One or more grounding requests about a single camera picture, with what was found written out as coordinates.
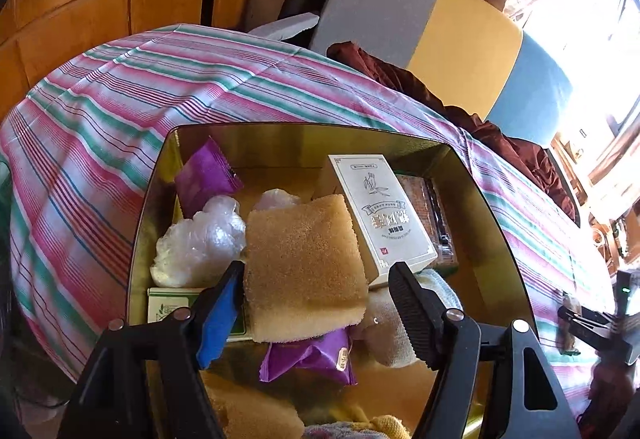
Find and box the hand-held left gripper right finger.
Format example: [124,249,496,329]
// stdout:
[387,261,583,439]

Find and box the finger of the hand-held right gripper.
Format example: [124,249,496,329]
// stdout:
[557,304,608,345]

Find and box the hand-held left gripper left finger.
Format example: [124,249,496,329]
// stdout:
[57,260,246,439]

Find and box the cream knitted sock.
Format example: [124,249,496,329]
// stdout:
[357,268,463,369]

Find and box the green and white small box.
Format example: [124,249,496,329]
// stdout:
[146,286,251,344]

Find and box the large clear plastic ball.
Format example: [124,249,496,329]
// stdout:
[150,196,247,289]

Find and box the purple snack packet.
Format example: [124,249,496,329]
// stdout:
[174,138,245,218]
[258,328,358,387]

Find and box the yellow sponge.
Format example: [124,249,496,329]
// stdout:
[207,379,306,439]
[242,193,370,344]

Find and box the cracker packet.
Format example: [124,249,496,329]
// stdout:
[395,173,460,277]

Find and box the small clear plastic ball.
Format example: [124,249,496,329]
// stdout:
[252,188,306,212]

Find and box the gold tin box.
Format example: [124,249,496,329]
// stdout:
[125,122,546,439]

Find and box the wooden desk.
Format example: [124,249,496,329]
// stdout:
[550,119,640,270]

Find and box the maroon cloth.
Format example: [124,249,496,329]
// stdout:
[326,40,581,225]

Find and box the striped tablecloth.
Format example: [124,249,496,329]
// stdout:
[0,23,618,420]

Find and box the grey yellow blue chair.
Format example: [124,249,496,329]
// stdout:
[247,0,576,155]

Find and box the window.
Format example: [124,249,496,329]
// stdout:
[520,0,640,130]

